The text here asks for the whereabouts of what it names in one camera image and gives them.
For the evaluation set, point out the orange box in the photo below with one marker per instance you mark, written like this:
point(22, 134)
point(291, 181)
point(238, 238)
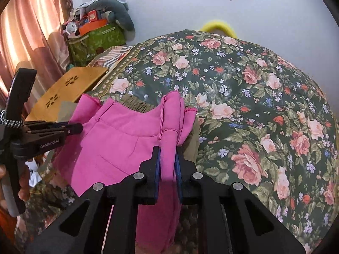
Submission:
point(86, 27)

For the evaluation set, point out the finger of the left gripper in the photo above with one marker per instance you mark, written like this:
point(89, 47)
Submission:
point(43, 129)

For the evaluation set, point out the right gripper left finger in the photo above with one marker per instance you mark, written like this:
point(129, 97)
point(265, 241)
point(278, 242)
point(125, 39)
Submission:
point(104, 218)

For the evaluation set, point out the person's left hand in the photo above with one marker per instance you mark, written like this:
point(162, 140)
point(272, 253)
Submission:
point(23, 191)

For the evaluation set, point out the green patterned bag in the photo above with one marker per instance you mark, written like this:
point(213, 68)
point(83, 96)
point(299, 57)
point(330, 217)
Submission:
point(83, 49)

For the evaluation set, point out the pink pants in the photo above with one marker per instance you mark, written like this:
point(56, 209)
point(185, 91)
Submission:
point(114, 141)

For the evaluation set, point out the yellow fuzzy item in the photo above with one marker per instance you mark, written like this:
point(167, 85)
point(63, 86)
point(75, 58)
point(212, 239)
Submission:
point(222, 26)

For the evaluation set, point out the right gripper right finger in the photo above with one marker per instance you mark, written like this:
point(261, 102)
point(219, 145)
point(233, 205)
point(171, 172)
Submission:
point(230, 218)

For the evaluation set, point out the wooden board with flower cutouts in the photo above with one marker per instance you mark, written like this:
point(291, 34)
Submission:
point(68, 88)

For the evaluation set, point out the grey plush toy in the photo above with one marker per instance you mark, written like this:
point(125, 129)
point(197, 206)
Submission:
point(113, 11)

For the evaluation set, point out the pink curtain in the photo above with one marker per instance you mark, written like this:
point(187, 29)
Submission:
point(31, 38)

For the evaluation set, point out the olive green shorts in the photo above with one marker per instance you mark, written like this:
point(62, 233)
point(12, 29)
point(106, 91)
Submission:
point(190, 146)

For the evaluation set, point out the floral bedspread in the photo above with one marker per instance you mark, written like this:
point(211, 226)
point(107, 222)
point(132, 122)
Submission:
point(262, 120)

